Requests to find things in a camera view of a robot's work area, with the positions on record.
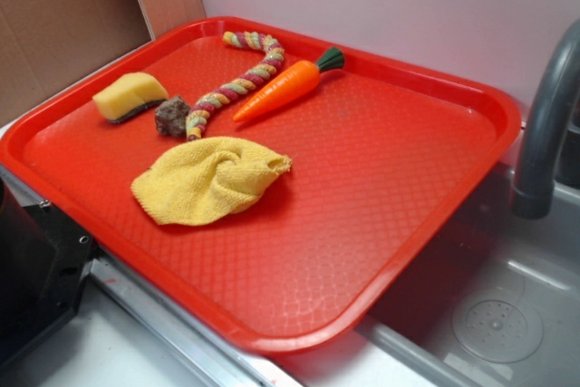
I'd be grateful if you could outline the grey toy sink basin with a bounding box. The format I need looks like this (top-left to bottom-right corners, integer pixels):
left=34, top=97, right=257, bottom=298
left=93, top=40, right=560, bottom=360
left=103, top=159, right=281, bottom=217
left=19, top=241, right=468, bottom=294
left=358, top=147, right=579, bottom=386

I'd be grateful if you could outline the yellow knitted cloth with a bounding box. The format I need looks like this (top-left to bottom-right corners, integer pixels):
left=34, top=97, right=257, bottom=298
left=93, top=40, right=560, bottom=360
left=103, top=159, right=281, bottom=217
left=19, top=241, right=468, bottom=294
left=130, top=137, right=292, bottom=226

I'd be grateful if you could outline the yellow sponge with green pad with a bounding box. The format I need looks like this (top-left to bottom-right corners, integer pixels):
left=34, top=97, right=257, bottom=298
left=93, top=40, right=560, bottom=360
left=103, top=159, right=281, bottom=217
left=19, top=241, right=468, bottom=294
left=92, top=72, right=169, bottom=123

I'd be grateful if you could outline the brown cardboard panel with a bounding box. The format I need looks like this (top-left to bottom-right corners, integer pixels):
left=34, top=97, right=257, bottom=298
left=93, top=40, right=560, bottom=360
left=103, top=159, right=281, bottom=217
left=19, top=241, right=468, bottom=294
left=1, top=0, right=150, bottom=124

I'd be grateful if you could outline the red plastic tray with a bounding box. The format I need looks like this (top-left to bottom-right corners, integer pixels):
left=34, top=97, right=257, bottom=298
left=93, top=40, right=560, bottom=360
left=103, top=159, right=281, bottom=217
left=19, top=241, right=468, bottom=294
left=1, top=17, right=521, bottom=354

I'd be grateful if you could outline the multicolour twisted rope toy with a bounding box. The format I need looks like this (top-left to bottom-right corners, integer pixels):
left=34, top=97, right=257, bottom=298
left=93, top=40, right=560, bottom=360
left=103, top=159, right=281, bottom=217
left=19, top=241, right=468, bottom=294
left=185, top=31, right=285, bottom=141

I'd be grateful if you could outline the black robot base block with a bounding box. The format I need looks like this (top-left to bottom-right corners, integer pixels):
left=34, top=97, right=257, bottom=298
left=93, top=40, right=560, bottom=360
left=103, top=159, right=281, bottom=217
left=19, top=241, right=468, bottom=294
left=1, top=183, right=95, bottom=372

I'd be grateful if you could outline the orange plastic toy carrot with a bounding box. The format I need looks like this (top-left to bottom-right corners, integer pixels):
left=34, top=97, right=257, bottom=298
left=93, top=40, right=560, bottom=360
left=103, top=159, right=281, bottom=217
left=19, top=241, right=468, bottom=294
left=232, top=47, right=345, bottom=122

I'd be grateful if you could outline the grey sink faucet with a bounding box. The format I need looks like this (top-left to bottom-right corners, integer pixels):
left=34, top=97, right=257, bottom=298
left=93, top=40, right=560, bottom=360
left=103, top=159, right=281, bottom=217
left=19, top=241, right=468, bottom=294
left=509, top=21, right=579, bottom=219

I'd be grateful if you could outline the small dark brown scrubber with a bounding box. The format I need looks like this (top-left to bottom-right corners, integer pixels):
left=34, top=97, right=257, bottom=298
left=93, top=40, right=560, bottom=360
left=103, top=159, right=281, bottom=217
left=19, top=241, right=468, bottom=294
left=154, top=95, right=190, bottom=138

